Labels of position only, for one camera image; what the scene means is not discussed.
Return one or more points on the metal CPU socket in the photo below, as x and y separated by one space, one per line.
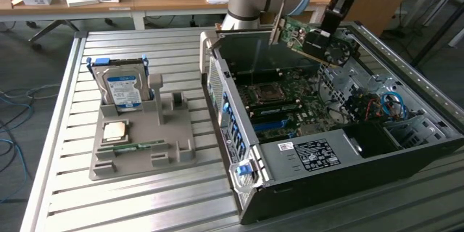
268 93

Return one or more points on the blue expansion slot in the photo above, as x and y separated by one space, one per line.
272 124

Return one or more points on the green graphics card black shroud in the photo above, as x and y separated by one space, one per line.
294 31

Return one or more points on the silver disk bay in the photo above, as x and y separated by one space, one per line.
416 134

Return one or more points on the green motherboard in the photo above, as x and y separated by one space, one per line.
315 107

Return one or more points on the silver CPU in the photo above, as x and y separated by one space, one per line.
115 131

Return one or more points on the grey parts rack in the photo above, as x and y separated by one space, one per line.
144 137

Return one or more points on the hard disk with blue caddy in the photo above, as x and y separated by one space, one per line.
123 90

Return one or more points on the black open PC case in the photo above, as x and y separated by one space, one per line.
326 194

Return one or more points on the blue case latch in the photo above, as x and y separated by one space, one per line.
243 169

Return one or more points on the green RAM stick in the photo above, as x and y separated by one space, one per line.
132 146
270 111

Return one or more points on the grey power supply unit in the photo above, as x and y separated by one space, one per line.
290 158

